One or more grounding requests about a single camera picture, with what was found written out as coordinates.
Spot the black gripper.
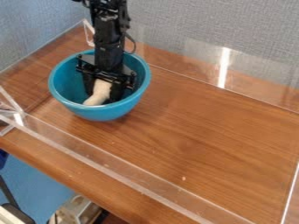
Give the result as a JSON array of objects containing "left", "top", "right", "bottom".
[{"left": 77, "top": 44, "right": 137, "bottom": 103}]

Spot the white mushroom with brown cap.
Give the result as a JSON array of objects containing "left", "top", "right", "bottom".
[{"left": 83, "top": 80, "right": 113, "bottom": 106}]

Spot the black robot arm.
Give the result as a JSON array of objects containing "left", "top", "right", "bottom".
[{"left": 73, "top": 0, "right": 135, "bottom": 106}]

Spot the blue bowl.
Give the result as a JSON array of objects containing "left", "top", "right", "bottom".
[{"left": 49, "top": 50, "right": 153, "bottom": 122}]

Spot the white power strip under table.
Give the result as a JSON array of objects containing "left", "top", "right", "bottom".
[{"left": 47, "top": 194, "right": 103, "bottom": 224}]

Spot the black chair part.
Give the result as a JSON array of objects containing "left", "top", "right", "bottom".
[{"left": 0, "top": 175, "right": 37, "bottom": 224}]

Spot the clear acrylic corner bracket back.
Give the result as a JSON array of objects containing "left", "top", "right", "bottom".
[{"left": 82, "top": 18, "right": 95, "bottom": 47}]

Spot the clear acrylic corner bracket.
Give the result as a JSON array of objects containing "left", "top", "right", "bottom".
[
  {"left": 0, "top": 86, "right": 26, "bottom": 137},
  {"left": 82, "top": 18, "right": 95, "bottom": 47}
]

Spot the clear acrylic corner bracket left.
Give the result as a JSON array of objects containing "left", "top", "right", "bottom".
[{"left": 0, "top": 86, "right": 26, "bottom": 137}]

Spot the clear acrylic barrier wall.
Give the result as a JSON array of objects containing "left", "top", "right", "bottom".
[{"left": 0, "top": 25, "right": 299, "bottom": 224}]

